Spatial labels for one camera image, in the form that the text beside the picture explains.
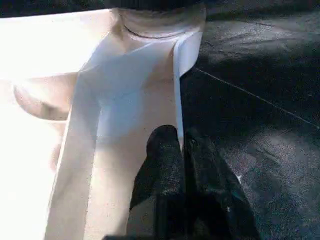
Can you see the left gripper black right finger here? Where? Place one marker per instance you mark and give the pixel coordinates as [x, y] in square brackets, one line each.
[215, 195]

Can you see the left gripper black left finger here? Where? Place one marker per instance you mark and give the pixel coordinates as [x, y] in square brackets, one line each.
[160, 180]

